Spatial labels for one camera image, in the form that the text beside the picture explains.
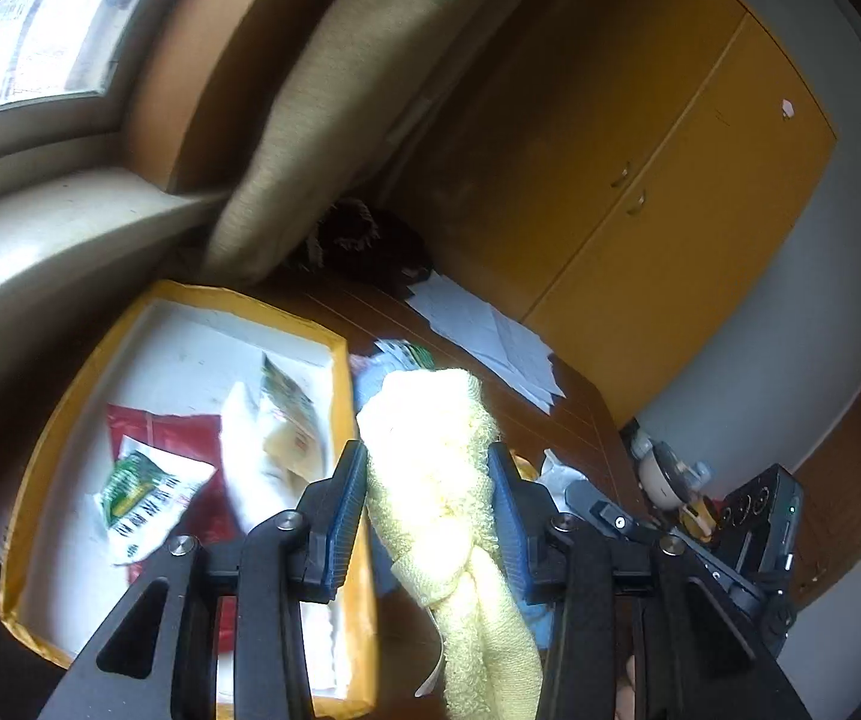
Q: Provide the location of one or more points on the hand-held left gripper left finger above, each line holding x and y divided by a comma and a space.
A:
348, 517

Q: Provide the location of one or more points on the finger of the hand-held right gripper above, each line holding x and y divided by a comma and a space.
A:
603, 511

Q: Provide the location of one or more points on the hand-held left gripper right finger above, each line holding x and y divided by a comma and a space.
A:
509, 525

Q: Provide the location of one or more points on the yellow terry towel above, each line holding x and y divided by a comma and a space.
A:
430, 450

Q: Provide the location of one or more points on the yellow cardboard box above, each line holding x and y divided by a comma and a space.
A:
175, 345

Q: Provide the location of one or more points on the white plastic bag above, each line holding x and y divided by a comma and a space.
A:
561, 472

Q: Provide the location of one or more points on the small toy figurine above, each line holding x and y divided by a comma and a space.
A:
663, 476

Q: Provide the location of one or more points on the brown wooden door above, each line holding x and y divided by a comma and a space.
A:
850, 465

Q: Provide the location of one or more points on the yellow green packet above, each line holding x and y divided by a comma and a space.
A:
288, 405

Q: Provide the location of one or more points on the blue cloth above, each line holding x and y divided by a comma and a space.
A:
370, 390

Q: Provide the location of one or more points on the green white packet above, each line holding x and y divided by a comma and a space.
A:
404, 354
138, 495

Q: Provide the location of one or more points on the red packet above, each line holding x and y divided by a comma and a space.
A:
175, 435

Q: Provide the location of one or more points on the pile of white papers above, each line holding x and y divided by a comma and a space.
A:
475, 322

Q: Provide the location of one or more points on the dark fringed cloth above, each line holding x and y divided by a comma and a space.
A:
385, 240

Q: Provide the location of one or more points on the yellow wooden wardrobe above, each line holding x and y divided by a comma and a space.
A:
625, 202

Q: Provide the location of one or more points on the beige curtain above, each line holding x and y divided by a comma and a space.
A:
325, 112

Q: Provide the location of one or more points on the white window sill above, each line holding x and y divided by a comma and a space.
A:
40, 240

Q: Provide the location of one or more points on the brown wooden window surround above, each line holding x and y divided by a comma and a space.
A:
250, 52

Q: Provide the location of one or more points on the window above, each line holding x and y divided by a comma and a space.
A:
25, 22

